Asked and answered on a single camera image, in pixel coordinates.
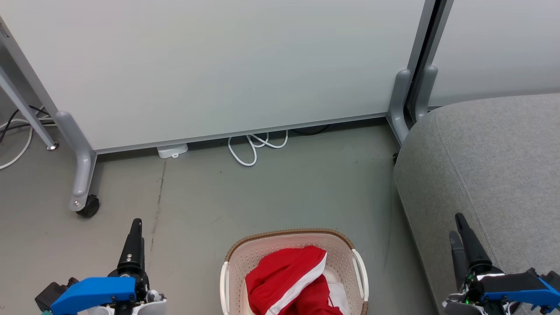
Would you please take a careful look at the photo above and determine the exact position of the black caster wheel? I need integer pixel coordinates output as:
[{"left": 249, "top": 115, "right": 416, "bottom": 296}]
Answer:
[{"left": 76, "top": 195, "right": 100, "bottom": 218}]

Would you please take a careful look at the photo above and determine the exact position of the blue right camera mount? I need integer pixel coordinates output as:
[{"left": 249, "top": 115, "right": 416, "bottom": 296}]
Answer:
[{"left": 480, "top": 273, "right": 560, "bottom": 308}]

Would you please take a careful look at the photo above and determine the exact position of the blue left camera mount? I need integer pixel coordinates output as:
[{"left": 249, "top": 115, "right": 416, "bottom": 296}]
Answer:
[{"left": 50, "top": 276, "right": 137, "bottom": 315}]

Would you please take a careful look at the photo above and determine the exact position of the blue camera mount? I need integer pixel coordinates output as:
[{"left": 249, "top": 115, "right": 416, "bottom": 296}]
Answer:
[
  {"left": 50, "top": 276, "right": 137, "bottom": 315},
  {"left": 480, "top": 273, "right": 560, "bottom": 308}
]

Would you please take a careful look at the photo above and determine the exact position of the white looped cable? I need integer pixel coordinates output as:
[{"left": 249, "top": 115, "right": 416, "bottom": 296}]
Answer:
[{"left": 227, "top": 130, "right": 289, "bottom": 167}]

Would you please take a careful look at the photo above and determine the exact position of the beige perforated laundry basket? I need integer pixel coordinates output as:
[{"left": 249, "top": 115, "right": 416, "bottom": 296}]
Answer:
[{"left": 220, "top": 228, "right": 369, "bottom": 315}]

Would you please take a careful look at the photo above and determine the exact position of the grey fabric sofa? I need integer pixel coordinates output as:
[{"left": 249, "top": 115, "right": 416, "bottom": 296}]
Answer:
[{"left": 393, "top": 93, "right": 560, "bottom": 315}]

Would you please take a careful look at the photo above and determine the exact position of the white power adapter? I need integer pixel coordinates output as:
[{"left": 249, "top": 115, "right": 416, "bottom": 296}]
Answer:
[{"left": 157, "top": 143, "right": 189, "bottom": 159}]

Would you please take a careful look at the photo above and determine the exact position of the grey metal table leg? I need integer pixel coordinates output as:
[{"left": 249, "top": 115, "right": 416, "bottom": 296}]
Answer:
[{"left": 0, "top": 66, "right": 60, "bottom": 151}]

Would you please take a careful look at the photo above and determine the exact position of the large white partition panel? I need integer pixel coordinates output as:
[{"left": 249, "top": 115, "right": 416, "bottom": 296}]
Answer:
[{"left": 0, "top": 0, "right": 438, "bottom": 154}]

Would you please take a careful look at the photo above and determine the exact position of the white floor cable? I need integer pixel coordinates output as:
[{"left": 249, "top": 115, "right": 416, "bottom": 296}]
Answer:
[{"left": 0, "top": 117, "right": 35, "bottom": 170}]

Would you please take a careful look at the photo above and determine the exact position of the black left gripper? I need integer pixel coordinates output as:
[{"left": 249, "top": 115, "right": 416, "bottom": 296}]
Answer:
[{"left": 107, "top": 218, "right": 152, "bottom": 303}]

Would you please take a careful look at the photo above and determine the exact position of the grey partition leg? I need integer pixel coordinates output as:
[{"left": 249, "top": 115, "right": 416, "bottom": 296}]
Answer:
[
  {"left": 387, "top": 69, "right": 414, "bottom": 145},
  {"left": 413, "top": 65, "right": 438, "bottom": 122},
  {"left": 54, "top": 111, "right": 97, "bottom": 213}
]

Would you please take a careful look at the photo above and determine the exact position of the black cable under partition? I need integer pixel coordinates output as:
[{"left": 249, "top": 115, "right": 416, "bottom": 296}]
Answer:
[{"left": 290, "top": 125, "right": 330, "bottom": 136}]

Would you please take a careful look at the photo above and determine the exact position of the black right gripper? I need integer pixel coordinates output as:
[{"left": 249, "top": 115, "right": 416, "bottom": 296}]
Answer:
[{"left": 449, "top": 213, "right": 507, "bottom": 304}]

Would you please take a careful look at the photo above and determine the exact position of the black floor cable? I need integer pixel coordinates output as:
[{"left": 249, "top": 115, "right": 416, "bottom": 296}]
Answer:
[{"left": 0, "top": 105, "right": 52, "bottom": 143}]

